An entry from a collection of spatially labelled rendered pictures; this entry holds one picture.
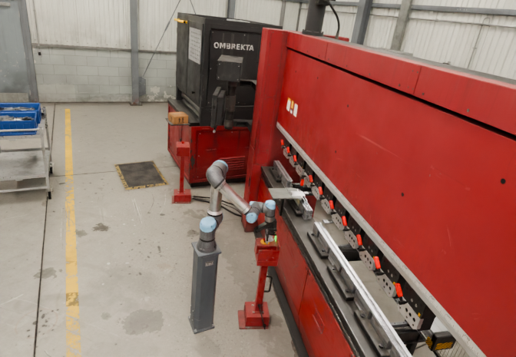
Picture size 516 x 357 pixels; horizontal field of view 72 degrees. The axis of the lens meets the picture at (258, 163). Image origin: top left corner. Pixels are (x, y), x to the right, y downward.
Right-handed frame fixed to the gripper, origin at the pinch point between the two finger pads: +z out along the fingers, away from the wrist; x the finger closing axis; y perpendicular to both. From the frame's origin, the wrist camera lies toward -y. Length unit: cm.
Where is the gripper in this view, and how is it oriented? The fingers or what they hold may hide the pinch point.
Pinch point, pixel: (266, 242)
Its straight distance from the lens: 275.1
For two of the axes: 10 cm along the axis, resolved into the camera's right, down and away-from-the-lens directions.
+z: -0.2, 9.2, 4.0
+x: -1.2, -4.0, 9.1
